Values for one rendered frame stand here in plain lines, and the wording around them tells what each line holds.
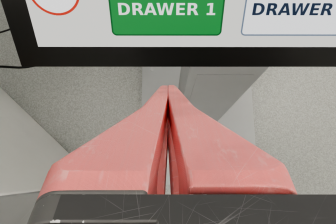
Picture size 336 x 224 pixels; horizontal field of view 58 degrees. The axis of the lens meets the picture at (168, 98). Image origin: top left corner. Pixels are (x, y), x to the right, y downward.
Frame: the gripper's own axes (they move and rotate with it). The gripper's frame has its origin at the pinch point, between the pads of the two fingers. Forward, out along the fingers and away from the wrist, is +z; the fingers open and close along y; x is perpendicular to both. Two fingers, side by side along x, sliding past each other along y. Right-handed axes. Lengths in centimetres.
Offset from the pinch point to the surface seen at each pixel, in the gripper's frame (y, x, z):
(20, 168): 29, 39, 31
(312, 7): -11.8, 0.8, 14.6
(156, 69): 5, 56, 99
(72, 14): 7.9, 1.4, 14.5
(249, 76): -17, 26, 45
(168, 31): -0.1, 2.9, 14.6
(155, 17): 1.1, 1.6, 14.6
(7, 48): 70, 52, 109
